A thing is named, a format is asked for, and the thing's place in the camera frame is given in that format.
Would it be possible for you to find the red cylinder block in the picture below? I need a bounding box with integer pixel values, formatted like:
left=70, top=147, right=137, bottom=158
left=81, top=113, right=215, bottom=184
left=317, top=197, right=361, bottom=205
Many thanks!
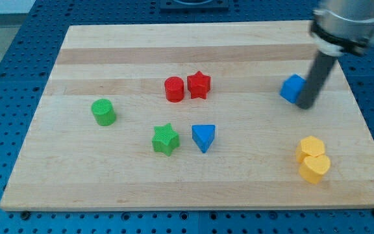
left=164, top=77, right=184, bottom=103

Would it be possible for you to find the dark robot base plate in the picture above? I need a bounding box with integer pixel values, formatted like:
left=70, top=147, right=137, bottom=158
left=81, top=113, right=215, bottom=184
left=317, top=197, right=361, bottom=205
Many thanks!
left=158, top=0, right=229, bottom=11

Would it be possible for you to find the yellow hexagon block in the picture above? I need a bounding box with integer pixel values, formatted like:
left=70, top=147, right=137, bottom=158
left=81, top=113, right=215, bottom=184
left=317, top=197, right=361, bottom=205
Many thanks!
left=295, top=136, right=325, bottom=163

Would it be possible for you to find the yellow heart block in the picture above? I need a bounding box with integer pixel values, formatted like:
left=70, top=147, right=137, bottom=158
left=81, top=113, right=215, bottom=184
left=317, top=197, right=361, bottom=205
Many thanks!
left=298, top=155, right=331, bottom=184

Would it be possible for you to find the blue triangle block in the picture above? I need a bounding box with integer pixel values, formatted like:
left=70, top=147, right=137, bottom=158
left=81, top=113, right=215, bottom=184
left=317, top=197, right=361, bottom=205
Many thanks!
left=192, top=124, right=216, bottom=153

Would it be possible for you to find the green star block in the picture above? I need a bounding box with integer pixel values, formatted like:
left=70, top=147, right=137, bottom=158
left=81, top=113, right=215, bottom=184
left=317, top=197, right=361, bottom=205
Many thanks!
left=152, top=123, right=180, bottom=157

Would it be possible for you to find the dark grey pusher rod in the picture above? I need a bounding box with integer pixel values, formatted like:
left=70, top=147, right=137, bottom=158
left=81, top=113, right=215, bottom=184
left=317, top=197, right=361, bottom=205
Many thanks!
left=295, top=51, right=337, bottom=110

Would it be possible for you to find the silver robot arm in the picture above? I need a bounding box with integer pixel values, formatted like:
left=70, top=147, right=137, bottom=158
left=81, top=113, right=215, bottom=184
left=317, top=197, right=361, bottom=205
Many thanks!
left=310, top=0, right=374, bottom=57

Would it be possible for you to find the green cylinder block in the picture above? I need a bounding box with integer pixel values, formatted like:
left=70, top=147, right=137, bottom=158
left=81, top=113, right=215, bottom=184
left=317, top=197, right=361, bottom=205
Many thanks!
left=91, top=99, right=116, bottom=126

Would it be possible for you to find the blue cube block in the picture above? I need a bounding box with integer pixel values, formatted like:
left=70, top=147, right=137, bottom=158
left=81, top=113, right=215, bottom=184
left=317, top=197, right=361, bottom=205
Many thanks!
left=279, top=74, right=306, bottom=103

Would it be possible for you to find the light wooden board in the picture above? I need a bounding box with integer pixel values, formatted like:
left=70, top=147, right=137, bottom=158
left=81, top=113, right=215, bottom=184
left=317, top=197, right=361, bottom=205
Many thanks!
left=0, top=21, right=374, bottom=211

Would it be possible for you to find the red star block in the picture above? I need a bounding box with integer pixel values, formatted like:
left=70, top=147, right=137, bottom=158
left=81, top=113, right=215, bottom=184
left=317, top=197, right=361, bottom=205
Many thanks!
left=187, top=71, right=211, bottom=99

